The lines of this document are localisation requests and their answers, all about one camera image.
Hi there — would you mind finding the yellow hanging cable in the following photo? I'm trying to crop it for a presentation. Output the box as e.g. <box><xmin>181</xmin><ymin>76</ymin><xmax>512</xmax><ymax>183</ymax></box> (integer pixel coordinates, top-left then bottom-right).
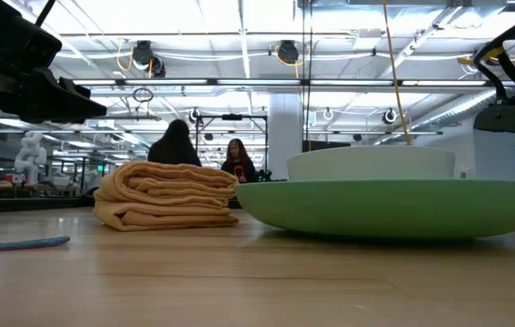
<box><xmin>381</xmin><ymin>0</ymin><xmax>412</xmax><ymax>146</ymax></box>

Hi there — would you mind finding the green plate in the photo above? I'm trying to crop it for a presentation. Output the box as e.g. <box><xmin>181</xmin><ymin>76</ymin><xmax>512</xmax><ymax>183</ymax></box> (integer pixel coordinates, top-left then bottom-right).
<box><xmin>233</xmin><ymin>178</ymin><xmax>515</xmax><ymax>241</ymax></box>

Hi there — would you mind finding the black ceiling cable reel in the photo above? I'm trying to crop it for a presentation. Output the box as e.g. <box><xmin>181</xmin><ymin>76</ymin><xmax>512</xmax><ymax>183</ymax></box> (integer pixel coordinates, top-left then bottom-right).
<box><xmin>132</xmin><ymin>39</ymin><xmax>154</xmax><ymax>70</ymax></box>
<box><xmin>276</xmin><ymin>39</ymin><xmax>301</xmax><ymax>65</ymax></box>
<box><xmin>148</xmin><ymin>54</ymin><xmax>167</xmax><ymax>78</ymax></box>

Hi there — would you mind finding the folded yellow cloth napkin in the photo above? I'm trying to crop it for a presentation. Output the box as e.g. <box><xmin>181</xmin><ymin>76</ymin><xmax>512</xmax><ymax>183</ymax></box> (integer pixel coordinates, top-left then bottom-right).
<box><xmin>92</xmin><ymin>160</ymin><xmax>240</xmax><ymax>233</ymax></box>

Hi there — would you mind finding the black cable loop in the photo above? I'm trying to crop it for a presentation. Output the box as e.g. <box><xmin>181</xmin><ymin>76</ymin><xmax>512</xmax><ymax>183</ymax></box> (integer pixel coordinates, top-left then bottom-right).
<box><xmin>132</xmin><ymin>86</ymin><xmax>154</xmax><ymax>104</ymax></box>

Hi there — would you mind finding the iridescent metal spoon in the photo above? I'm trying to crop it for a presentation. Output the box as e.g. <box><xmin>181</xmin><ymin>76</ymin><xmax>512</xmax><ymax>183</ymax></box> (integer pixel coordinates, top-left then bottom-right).
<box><xmin>0</xmin><ymin>235</ymin><xmax>71</xmax><ymax>254</ymax></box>

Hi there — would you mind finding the white pillar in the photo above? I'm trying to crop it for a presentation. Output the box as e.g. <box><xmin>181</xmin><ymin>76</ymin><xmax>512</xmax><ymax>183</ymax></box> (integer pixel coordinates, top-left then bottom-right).
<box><xmin>268</xmin><ymin>93</ymin><xmax>303</xmax><ymax>181</ymax></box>

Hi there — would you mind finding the grey ceiling rail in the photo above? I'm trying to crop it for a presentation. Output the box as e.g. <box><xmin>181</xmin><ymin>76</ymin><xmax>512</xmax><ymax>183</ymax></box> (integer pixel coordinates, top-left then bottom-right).
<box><xmin>0</xmin><ymin>113</ymin><xmax>163</xmax><ymax>123</ymax></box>

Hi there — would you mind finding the long horizontal light bar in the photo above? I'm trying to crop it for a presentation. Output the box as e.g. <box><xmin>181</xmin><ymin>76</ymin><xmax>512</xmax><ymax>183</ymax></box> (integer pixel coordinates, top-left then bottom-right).
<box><xmin>71</xmin><ymin>77</ymin><xmax>515</xmax><ymax>88</ymax></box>

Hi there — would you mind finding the black table border strip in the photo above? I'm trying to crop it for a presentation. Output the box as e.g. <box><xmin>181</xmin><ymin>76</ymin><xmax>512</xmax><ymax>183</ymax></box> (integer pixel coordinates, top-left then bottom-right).
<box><xmin>0</xmin><ymin>194</ymin><xmax>96</xmax><ymax>215</ymax></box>

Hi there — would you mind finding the black monitor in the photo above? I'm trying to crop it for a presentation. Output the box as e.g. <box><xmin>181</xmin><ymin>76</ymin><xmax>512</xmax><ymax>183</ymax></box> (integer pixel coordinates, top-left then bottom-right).
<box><xmin>302</xmin><ymin>140</ymin><xmax>352</xmax><ymax>153</ymax></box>

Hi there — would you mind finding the black hanging cable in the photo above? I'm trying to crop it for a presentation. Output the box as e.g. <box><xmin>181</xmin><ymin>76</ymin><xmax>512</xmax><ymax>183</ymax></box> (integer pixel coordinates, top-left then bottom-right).
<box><xmin>306</xmin><ymin>0</ymin><xmax>315</xmax><ymax>143</ymax></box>
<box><xmin>301</xmin><ymin>0</ymin><xmax>308</xmax><ymax>143</ymax></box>

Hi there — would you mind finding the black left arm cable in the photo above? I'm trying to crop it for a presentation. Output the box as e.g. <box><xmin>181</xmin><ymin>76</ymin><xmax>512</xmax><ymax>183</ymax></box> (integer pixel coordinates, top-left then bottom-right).
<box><xmin>34</xmin><ymin>0</ymin><xmax>57</xmax><ymax>27</ymax></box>

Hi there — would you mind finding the white bowl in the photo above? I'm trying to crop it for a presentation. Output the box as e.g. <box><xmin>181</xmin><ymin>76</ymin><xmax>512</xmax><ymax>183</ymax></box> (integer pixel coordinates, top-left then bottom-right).
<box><xmin>286</xmin><ymin>144</ymin><xmax>457</xmax><ymax>182</ymax></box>

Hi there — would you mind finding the black gantry frame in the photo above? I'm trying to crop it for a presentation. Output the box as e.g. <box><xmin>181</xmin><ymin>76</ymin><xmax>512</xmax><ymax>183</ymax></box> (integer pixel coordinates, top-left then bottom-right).
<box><xmin>194</xmin><ymin>113</ymin><xmax>270</xmax><ymax>173</ymax></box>

